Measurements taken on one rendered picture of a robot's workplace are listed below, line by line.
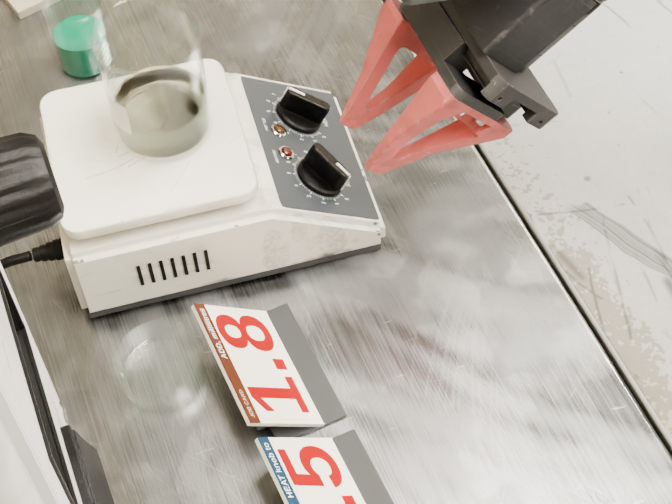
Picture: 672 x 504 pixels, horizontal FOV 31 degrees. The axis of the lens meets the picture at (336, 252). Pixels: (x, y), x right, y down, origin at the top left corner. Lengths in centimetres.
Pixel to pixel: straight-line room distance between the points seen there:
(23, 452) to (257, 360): 57
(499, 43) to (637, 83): 31
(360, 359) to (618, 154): 24
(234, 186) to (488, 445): 22
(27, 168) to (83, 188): 58
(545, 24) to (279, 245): 23
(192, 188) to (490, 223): 21
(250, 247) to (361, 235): 7
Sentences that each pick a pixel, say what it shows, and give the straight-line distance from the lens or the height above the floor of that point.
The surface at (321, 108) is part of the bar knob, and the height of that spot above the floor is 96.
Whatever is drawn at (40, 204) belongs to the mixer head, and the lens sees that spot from 17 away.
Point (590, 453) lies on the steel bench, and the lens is 74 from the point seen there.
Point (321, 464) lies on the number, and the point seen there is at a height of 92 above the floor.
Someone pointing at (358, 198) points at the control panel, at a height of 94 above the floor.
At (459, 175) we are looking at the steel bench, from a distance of 85.
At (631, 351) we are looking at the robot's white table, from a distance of 78.
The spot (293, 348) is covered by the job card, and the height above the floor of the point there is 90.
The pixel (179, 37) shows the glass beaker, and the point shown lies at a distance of 74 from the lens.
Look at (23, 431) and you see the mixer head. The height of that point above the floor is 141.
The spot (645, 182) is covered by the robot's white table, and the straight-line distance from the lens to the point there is 86.
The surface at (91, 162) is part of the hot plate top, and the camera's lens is 76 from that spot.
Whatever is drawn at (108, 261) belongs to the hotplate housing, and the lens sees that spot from 74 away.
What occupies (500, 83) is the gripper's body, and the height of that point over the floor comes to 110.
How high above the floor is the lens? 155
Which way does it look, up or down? 54 degrees down
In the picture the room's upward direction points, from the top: 3 degrees counter-clockwise
